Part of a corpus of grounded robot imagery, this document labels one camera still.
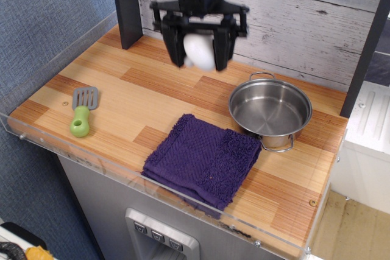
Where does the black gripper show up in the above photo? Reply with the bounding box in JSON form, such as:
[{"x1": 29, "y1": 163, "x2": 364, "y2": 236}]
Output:
[{"x1": 150, "y1": 0, "x2": 249, "y2": 71}]

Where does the white toy mushroom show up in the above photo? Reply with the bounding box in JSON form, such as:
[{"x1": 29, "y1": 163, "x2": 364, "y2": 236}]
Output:
[{"x1": 183, "y1": 34, "x2": 216, "y2": 71}]

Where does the stainless steel pot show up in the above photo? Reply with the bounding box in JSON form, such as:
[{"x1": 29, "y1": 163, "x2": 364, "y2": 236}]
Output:
[{"x1": 228, "y1": 71, "x2": 313, "y2": 153}]

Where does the purple folded towel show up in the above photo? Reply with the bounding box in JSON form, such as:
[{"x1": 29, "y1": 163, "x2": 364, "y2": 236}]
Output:
[{"x1": 142, "y1": 114, "x2": 261, "y2": 211}]

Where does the grey cabinet front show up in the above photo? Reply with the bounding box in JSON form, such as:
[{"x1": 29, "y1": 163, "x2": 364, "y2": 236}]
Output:
[{"x1": 56, "y1": 153, "x2": 293, "y2": 260}]

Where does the silver button panel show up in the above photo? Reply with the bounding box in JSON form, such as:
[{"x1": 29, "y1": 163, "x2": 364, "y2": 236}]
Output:
[{"x1": 125, "y1": 208, "x2": 200, "y2": 259}]

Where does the white toy sink counter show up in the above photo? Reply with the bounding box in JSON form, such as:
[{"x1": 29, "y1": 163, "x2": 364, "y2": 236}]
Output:
[{"x1": 330, "y1": 82, "x2": 389, "y2": 213}]

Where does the black left frame post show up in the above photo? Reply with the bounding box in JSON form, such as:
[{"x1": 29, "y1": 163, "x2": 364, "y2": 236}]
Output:
[{"x1": 115, "y1": 0, "x2": 143, "y2": 49}]

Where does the black frame post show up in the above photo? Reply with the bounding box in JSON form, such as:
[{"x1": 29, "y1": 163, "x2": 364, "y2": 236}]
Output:
[
  {"x1": 339, "y1": 0, "x2": 389, "y2": 118},
  {"x1": 115, "y1": 0, "x2": 143, "y2": 49}
]

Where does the grey spatula green handle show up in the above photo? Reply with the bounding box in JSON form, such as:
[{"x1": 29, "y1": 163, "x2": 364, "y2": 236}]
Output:
[{"x1": 69, "y1": 86, "x2": 98, "y2": 138}]

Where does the black right frame post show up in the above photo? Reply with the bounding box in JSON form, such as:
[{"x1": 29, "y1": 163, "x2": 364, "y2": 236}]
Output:
[{"x1": 339, "y1": 0, "x2": 389, "y2": 118}]

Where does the clear acrylic guard rail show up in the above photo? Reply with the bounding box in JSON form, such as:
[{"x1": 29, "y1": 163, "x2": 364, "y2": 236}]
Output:
[{"x1": 1, "y1": 10, "x2": 347, "y2": 259}]

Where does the black braided cable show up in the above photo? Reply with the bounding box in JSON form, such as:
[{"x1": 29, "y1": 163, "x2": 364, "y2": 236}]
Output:
[{"x1": 0, "y1": 241, "x2": 30, "y2": 260}]

